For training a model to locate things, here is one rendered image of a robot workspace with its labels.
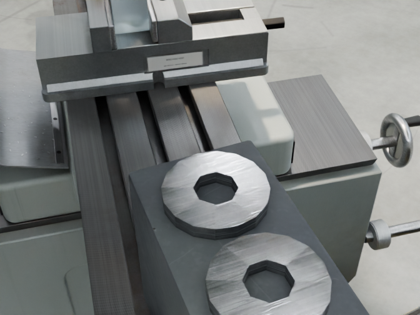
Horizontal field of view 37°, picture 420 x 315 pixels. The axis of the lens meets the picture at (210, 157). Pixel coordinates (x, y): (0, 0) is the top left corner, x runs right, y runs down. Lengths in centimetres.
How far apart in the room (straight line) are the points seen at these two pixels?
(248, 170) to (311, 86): 80
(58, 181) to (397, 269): 121
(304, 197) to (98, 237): 50
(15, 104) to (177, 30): 31
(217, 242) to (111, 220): 29
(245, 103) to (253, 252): 66
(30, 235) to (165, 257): 61
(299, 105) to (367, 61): 151
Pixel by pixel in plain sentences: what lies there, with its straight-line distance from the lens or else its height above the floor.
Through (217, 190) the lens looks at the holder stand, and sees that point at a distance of 53.
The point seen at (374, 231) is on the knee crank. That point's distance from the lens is 131.
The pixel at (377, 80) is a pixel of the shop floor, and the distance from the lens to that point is 264.
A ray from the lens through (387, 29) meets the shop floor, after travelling 300.
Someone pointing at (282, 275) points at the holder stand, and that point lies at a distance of 47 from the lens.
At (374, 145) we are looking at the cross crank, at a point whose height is 63.
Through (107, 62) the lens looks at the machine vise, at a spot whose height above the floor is 97.
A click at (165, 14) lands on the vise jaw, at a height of 104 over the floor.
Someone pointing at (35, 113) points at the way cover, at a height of 86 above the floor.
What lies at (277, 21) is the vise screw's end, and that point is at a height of 98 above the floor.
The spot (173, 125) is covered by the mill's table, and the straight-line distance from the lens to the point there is 89.
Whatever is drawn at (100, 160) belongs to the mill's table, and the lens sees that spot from 84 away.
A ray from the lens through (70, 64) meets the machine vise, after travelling 94.
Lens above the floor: 149
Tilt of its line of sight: 43 degrees down
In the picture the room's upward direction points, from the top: straight up
